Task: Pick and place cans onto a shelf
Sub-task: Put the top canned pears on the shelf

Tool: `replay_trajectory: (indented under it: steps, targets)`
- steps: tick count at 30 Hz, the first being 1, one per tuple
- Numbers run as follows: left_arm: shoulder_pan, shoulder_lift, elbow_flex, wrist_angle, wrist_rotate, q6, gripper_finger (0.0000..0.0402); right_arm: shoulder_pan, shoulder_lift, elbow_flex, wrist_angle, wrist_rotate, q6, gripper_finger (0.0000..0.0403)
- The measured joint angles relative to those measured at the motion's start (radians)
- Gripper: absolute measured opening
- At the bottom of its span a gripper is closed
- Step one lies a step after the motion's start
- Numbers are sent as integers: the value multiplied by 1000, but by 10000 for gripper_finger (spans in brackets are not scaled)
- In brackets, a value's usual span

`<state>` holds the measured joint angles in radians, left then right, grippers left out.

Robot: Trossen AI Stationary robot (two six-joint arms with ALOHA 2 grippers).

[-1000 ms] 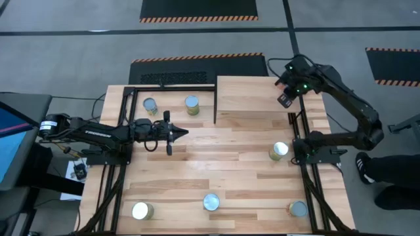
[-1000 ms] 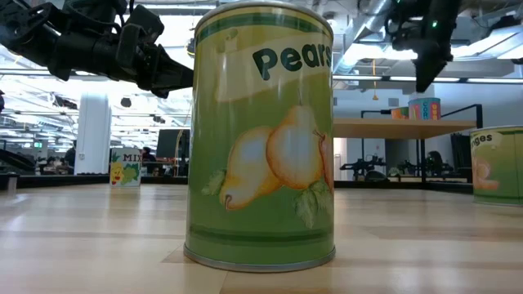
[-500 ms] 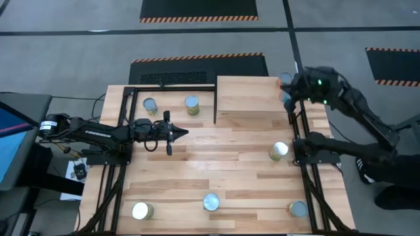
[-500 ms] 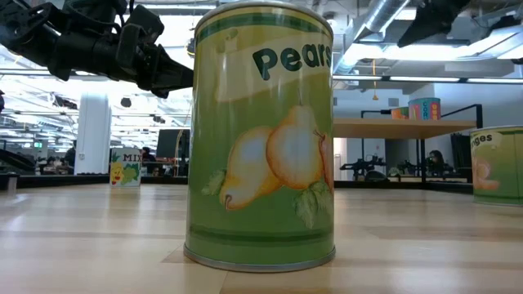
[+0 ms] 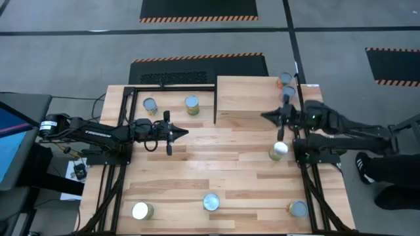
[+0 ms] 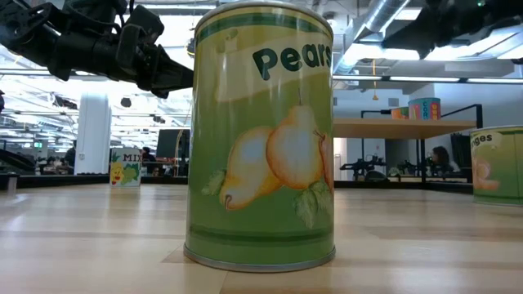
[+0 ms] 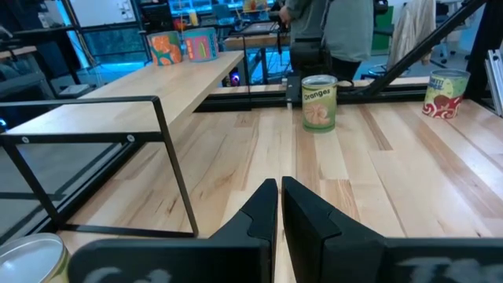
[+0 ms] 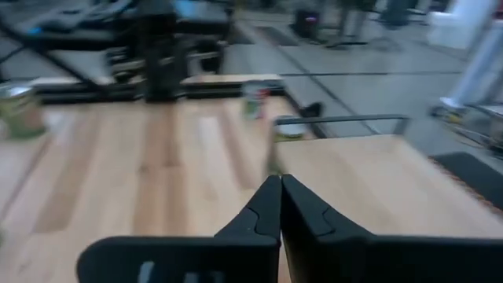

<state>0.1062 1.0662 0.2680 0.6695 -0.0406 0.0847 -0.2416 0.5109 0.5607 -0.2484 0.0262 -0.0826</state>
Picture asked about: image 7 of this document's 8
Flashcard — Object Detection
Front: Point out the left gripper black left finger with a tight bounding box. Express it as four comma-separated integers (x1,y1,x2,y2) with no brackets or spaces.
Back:
68,178,279,283

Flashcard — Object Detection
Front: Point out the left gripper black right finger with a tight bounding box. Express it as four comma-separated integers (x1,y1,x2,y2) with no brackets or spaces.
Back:
281,175,503,283

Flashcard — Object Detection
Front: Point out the spaghetti sauce can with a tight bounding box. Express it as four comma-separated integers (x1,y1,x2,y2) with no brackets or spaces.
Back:
421,68,472,120

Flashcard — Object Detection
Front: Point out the mixed fruit can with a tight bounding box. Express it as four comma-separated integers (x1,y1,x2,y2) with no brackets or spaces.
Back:
0,232,71,283

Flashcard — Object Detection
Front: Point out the teal pink corn can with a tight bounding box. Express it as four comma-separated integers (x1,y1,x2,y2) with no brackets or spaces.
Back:
182,26,220,63

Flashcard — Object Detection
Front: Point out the orange picture box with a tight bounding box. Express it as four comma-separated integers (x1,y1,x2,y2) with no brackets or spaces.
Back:
147,30,184,67

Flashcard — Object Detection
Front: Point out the green Oranges can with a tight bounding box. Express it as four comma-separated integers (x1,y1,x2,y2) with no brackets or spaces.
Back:
301,74,339,134

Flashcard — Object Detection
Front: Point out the black computer tower purple light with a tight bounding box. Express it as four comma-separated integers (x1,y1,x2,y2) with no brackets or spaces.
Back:
224,67,243,88

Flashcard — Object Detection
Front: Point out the wooden workbench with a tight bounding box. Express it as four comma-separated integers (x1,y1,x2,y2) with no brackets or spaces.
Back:
222,33,292,51

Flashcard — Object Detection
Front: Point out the person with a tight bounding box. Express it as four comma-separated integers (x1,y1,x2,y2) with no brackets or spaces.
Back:
278,0,375,82

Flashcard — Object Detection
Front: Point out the green box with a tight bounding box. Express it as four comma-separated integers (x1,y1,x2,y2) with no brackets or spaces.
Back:
371,6,395,51

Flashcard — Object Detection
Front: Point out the silver aluminium extrusion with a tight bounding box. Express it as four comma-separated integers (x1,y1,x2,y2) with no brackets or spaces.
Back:
483,49,503,118

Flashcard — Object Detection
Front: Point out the beige cloth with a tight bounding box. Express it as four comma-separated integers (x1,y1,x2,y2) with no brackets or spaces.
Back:
387,0,437,67

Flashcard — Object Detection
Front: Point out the whiteboard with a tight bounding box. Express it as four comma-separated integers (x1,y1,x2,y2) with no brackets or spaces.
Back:
69,0,138,28

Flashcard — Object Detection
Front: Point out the black table edge rail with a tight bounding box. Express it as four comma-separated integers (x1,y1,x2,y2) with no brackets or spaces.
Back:
194,76,431,114

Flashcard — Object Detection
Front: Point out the wooden shelf black metal frame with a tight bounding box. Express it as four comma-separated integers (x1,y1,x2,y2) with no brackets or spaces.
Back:
0,50,252,239

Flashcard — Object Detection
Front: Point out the black diagonal frame strut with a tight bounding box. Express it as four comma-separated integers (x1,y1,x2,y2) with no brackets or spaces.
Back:
363,0,488,97

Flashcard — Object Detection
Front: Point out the black vertical frame post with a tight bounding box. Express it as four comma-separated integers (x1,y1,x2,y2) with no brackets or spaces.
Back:
464,0,503,104

